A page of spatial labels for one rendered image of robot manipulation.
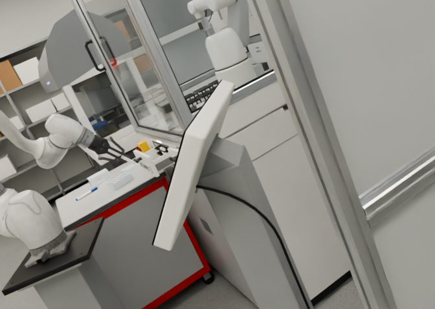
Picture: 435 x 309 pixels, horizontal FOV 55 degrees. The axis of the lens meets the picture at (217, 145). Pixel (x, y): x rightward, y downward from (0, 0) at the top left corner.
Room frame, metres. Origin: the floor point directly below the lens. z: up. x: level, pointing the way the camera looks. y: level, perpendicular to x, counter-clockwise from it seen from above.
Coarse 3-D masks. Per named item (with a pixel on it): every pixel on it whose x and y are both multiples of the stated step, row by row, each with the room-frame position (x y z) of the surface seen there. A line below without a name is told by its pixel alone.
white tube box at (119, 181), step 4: (124, 172) 2.35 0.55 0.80; (120, 176) 2.32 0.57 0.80; (124, 176) 2.29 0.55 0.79; (128, 176) 2.28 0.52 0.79; (132, 176) 2.29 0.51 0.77; (112, 180) 2.31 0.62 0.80; (116, 180) 2.28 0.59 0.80; (120, 180) 2.25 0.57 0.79; (124, 180) 2.26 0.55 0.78; (128, 180) 2.27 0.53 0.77; (108, 184) 2.27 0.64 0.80; (112, 184) 2.23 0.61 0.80; (116, 184) 2.23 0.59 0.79; (120, 184) 2.24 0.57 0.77; (124, 184) 2.26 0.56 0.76; (112, 188) 2.25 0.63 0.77; (116, 188) 2.23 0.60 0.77
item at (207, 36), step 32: (160, 0) 1.64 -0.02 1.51; (192, 0) 1.68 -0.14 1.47; (224, 0) 1.72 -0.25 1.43; (160, 32) 1.62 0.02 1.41; (192, 32) 1.66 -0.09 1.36; (224, 32) 1.70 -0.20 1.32; (256, 32) 1.75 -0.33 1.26; (192, 64) 1.64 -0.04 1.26; (224, 64) 1.68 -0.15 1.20; (256, 64) 1.73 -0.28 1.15; (192, 96) 1.62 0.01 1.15
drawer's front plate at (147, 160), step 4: (136, 152) 2.13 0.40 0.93; (140, 152) 2.08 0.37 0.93; (136, 156) 2.18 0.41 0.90; (140, 156) 2.06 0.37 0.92; (144, 156) 1.97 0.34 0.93; (148, 156) 1.93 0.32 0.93; (140, 160) 2.11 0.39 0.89; (144, 160) 2.01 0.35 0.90; (148, 160) 1.92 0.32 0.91; (140, 164) 2.16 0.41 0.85; (144, 164) 2.06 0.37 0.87; (148, 164) 1.96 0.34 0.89; (152, 164) 1.93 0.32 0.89; (144, 168) 2.12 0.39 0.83; (148, 168) 2.02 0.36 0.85; (152, 168) 1.92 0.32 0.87; (156, 168) 1.93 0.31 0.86; (148, 172) 2.06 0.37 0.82; (156, 172) 1.93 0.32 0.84; (156, 176) 1.93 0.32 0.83
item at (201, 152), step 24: (216, 96) 1.17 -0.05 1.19; (192, 120) 0.95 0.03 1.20; (216, 120) 1.01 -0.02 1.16; (192, 144) 0.88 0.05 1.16; (216, 144) 1.13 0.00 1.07; (192, 168) 0.88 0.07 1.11; (216, 168) 1.07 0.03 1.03; (168, 192) 0.91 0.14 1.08; (192, 192) 1.00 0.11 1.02; (168, 216) 0.91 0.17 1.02; (168, 240) 0.92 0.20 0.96
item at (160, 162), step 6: (150, 150) 2.19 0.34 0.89; (156, 150) 2.20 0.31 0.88; (150, 156) 2.19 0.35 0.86; (156, 156) 2.20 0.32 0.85; (162, 156) 1.97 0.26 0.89; (168, 156) 1.98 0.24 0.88; (156, 162) 1.95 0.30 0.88; (162, 162) 1.96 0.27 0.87; (168, 162) 1.97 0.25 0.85; (162, 168) 1.96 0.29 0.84
